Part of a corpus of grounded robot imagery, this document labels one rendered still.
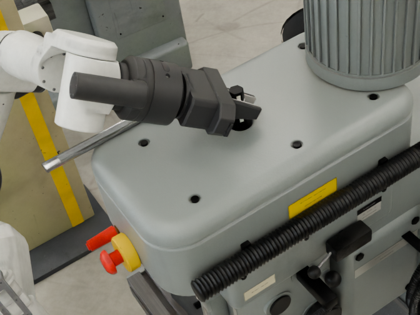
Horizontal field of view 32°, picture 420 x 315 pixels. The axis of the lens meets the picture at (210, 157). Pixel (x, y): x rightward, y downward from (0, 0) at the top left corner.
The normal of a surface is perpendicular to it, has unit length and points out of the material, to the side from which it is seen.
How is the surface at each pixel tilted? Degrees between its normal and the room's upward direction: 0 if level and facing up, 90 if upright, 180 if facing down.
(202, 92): 30
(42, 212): 90
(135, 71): 26
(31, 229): 90
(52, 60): 77
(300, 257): 90
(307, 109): 0
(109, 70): 69
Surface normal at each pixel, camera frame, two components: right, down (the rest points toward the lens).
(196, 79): 0.36, -0.75
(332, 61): -0.68, 0.58
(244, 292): 0.54, 0.54
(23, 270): 0.98, -0.13
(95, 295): -0.14, -0.70
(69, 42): -0.76, -0.04
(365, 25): -0.16, 0.71
